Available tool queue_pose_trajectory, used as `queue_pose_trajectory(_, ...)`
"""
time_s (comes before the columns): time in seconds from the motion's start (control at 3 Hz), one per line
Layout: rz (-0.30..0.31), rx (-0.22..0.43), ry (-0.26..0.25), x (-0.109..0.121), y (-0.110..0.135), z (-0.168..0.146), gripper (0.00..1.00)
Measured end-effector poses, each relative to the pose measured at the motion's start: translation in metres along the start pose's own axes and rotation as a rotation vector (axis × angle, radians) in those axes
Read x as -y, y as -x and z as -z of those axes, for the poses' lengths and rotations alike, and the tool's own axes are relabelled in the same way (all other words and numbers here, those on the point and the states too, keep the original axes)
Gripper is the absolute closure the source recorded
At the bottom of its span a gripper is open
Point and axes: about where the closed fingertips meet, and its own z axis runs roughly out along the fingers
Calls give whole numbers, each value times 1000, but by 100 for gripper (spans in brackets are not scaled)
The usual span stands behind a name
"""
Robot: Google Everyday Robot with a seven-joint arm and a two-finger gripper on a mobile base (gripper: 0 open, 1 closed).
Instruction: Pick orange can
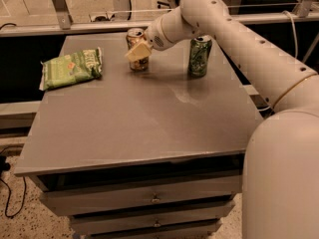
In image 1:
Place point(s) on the grey drawer cabinet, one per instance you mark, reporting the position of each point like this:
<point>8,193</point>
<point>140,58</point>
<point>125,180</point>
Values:
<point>149,155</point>

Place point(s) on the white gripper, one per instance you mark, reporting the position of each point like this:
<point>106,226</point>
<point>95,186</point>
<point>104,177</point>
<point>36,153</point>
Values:
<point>155,36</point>

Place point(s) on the orange soda can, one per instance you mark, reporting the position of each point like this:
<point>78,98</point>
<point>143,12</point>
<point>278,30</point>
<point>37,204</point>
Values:
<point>138,57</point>

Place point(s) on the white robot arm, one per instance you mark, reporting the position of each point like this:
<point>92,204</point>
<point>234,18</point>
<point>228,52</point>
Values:
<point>280,181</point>

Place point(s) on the metal railing frame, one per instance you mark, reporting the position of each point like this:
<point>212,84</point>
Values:
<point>63,17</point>

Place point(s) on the green soda can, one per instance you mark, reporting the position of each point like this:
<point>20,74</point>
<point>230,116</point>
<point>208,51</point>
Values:
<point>198,56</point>

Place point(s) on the green chip bag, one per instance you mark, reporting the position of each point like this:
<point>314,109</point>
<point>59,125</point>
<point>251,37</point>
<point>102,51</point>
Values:
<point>71,69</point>

